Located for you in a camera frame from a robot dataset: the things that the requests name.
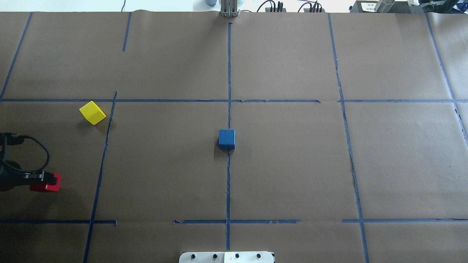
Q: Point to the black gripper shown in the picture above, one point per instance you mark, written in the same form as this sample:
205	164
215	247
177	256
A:
11	181

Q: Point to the red wooden block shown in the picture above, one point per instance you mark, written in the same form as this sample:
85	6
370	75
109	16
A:
48	187

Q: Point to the yellow wooden block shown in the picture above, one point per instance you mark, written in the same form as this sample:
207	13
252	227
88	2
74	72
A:
92	113

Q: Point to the blue wooden block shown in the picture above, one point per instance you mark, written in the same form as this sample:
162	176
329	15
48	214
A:
227	139

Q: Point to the black power strip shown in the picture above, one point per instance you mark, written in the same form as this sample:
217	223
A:
311	6
271	6

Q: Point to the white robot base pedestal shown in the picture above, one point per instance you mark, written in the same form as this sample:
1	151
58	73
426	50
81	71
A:
228	257

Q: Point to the aluminium frame post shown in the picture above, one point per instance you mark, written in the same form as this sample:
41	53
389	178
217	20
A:
228	8

